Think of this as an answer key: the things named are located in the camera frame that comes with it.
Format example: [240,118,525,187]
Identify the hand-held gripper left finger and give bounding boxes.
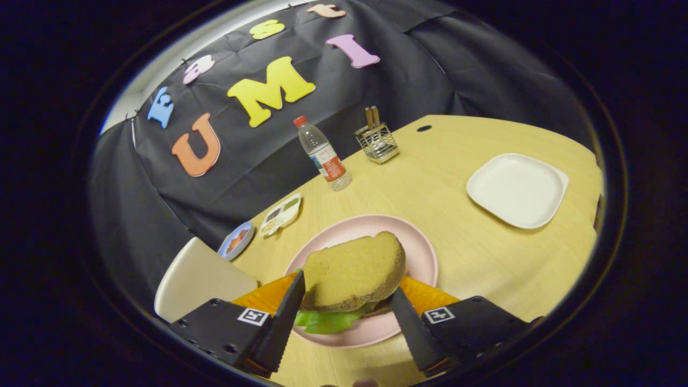
[169,269,306,377]

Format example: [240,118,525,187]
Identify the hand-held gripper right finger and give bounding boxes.
[388,275,544,378]

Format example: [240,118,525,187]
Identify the green lettuce leaf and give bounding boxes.
[293,304,379,335]

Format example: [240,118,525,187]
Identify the pink round plate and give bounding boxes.
[283,214,439,349]

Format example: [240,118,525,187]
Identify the white toaster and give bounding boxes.
[154,237,259,324]

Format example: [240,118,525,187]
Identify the blue plate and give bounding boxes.
[217,221,255,262]

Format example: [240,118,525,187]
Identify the red food pieces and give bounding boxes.
[226,228,250,254]

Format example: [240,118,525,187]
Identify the white condiment tray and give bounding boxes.
[258,193,302,238]

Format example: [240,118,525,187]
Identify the white square plate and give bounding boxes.
[466,153,570,230]

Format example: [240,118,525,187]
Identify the clear water bottle red label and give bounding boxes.
[293,115,353,192]

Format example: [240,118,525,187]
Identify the metal wire utensil holder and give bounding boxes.
[354,123,400,164]

